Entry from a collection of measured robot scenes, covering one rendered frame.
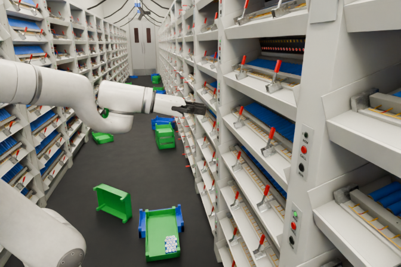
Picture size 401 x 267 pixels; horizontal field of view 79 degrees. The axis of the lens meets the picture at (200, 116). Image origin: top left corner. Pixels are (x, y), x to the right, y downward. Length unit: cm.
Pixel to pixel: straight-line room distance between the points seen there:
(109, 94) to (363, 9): 63
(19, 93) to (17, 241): 34
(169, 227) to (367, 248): 140
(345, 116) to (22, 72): 64
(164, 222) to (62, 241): 112
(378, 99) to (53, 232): 76
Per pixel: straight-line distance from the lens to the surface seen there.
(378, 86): 57
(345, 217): 59
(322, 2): 54
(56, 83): 64
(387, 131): 47
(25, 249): 76
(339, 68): 51
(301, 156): 59
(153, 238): 177
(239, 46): 116
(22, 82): 62
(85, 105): 69
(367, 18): 48
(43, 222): 75
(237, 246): 133
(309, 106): 56
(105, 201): 218
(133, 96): 76
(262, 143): 86
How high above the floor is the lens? 124
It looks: 17 degrees down
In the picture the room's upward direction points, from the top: straight up
